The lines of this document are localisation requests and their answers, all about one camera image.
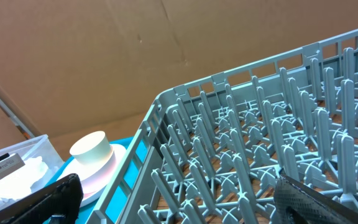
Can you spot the teal serving tray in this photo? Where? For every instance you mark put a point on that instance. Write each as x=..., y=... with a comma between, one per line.
x=119, y=199

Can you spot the white round plate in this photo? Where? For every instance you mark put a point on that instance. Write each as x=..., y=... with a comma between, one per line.
x=84, y=171

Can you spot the grey dishwasher rack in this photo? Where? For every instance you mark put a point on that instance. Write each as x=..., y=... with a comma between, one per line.
x=216, y=146

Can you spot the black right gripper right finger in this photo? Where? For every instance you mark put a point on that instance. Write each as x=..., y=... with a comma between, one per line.
x=297, y=203

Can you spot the pink bowl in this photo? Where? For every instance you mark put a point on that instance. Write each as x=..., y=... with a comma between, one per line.
x=101, y=177

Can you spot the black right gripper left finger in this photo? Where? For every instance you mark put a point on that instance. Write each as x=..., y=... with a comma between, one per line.
x=56, y=203

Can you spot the cream cup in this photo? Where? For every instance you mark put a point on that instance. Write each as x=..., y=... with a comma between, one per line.
x=92, y=148

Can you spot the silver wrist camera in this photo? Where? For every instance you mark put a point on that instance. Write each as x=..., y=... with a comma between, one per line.
x=10, y=164

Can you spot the clear plastic bin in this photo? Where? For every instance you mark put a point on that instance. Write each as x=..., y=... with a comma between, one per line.
x=39, y=146

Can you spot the white napkin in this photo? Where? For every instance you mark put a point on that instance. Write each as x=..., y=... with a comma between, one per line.
x=19, y=184

